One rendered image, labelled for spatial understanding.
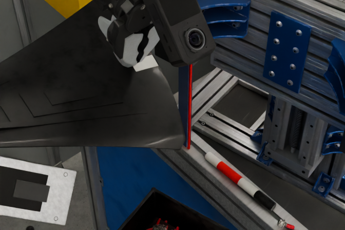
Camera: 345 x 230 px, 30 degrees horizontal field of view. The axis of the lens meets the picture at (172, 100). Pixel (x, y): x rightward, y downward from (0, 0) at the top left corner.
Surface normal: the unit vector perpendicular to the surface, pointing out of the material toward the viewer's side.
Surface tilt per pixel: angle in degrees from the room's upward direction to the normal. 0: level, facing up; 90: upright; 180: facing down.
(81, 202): 0
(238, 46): 90
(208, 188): 90
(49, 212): 50
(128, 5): 42
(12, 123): 15
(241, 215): 90
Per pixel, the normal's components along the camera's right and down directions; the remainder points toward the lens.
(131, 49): 0.62, 0.72
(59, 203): 0.50, -0.03
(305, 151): -0.61, 0.58
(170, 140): 0.48, -0.24
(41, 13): 0.65, 0.55
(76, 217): 0.00, -0.70
